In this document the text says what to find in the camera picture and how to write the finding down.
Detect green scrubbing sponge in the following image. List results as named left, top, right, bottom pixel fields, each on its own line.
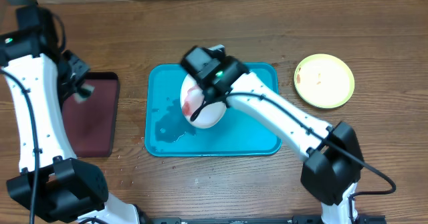
left=73, top=84, right=95, bottom=104

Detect white pink plate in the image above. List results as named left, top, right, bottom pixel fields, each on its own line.
left=179, top=72, right=228, bottom=130

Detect yellow-green plate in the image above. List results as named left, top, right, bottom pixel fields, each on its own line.
left=294, top=53, right=355, bottom=109

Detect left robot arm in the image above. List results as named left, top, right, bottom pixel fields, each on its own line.
left=1, top=5, right=149, bottom=223

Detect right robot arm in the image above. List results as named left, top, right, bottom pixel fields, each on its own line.
left=195, top=56, right=397, bottom=223

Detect black tray with red liquid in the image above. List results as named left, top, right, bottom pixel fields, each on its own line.
left=62, top=72, right=120, bottom=157

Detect blue plastic serving tray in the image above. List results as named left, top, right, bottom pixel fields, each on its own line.
left=144, top=64, right=282, bottom=157

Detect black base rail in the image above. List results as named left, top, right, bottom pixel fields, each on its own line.
left=143, top=214, right=387, bottom=224

